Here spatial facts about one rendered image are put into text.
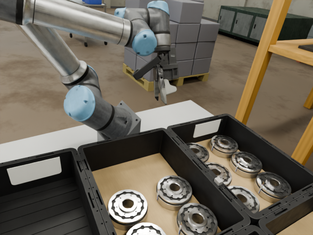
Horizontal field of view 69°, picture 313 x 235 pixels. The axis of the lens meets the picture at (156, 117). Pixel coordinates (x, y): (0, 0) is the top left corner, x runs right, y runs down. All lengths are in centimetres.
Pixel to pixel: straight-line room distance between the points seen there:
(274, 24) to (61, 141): 189
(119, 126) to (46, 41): 37
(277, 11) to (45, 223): 214
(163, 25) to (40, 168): 59
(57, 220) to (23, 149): 51
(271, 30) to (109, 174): 190
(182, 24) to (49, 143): 251
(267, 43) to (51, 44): 187
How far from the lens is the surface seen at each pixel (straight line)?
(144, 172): 76
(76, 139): 112
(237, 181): 82
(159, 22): 85
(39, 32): 82
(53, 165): 72
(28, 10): 65
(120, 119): 90
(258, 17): 736
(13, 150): 113
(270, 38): 230
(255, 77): 239
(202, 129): 91
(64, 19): 66
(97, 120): 84
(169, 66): 84
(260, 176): 83
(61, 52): 85
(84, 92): 82
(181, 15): 319
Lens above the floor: 137
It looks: 31 degrees down
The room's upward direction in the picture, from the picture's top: 7 degrees clockwise
